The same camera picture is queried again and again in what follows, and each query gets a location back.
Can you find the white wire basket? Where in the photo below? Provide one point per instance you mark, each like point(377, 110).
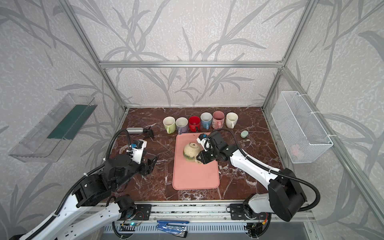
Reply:
point(298, 124)

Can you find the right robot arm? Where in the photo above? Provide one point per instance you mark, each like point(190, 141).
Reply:
point(287, 194)

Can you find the beige teapot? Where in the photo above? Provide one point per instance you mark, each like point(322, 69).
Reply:
point(191, 151)

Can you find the clear plastic wall shelf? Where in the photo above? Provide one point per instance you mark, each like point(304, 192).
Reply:
point(49, 139)

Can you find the green circuit board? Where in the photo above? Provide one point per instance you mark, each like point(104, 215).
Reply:
point(130, 224)

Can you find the clear tape roll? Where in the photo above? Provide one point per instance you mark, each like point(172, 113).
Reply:
point(124, 149)

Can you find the green mug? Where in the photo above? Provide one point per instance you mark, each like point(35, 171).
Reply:
point(169, 124)

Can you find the blue mug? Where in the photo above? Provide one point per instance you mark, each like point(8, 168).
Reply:
point(206, 120)

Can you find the white mug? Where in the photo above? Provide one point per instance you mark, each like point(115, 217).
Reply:
point(231, 120)

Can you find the pink plastic tray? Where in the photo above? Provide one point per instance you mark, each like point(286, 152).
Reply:
point(189, 175)

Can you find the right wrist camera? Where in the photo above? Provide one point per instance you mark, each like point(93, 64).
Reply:
point(204, 141)

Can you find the silver metal cylinder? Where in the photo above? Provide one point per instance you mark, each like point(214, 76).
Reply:
point(135, 131)

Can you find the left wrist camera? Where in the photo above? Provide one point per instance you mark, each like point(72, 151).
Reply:
point(136, 150)

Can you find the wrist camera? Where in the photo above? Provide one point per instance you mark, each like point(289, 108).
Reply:
point(204, 141)
point(136, 150)

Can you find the pink object in basket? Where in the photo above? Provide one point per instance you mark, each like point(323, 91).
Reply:
point(297, 151)

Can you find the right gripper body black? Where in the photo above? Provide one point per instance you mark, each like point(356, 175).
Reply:
point(205, 155)

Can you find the purple mug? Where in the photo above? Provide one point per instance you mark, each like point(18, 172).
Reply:
point(182, 125)

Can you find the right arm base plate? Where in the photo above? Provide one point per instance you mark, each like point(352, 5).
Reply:
point(243, 212)

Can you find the blue stapler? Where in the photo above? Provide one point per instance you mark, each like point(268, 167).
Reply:
point(175, 228)

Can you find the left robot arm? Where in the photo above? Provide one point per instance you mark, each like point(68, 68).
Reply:
point(88, 192)

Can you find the pink mug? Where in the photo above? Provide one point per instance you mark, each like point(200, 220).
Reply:
point(218, 120)

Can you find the red mug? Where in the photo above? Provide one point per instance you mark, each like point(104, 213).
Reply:
point(194, 124)

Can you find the aluminium mounting rail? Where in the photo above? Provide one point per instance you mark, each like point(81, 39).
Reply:
point(193, 211)

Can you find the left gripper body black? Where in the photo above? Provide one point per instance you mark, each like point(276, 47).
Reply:
point(147, 165)

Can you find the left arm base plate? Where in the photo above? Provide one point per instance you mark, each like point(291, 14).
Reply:
point(141, 213)

